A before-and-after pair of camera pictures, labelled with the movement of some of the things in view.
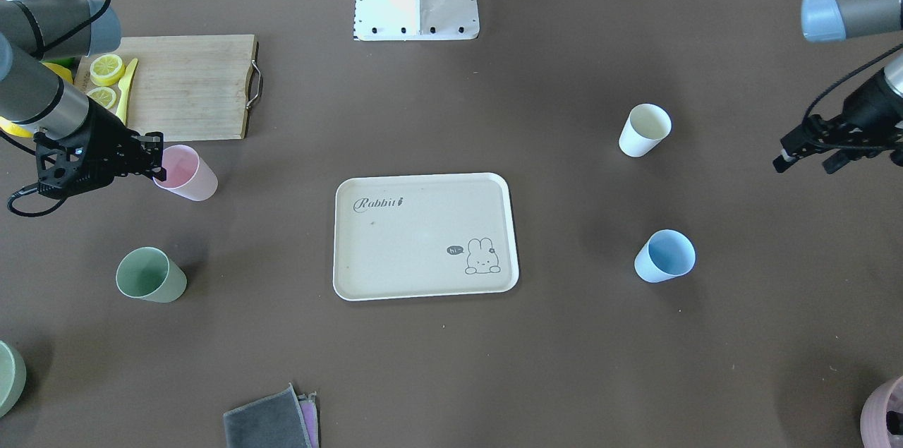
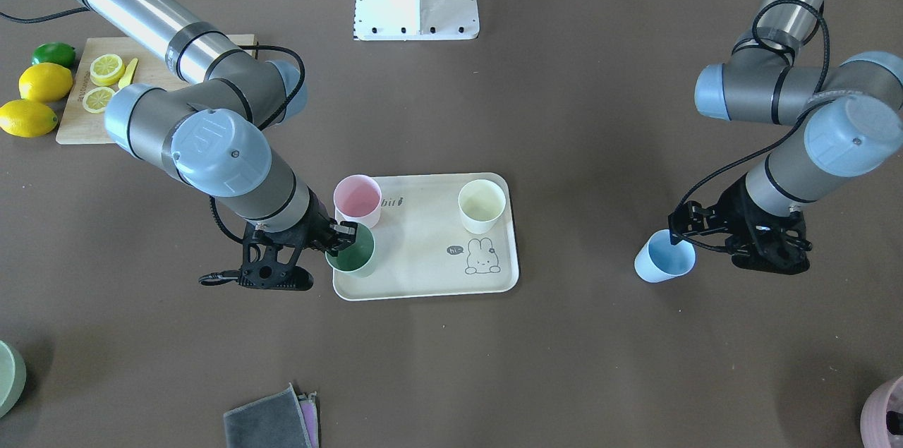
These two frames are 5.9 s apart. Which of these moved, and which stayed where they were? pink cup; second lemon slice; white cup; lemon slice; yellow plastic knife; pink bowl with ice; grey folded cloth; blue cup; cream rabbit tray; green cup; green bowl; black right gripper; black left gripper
Moved: green cup; pink cup; white cup; black left gripper; black right gripper
Stayed: cream rabbit tray; green bowl; lemon slice; pink bowl with ice; yellow plastic knife; grey folded cloth; blue cup; second lemon slice
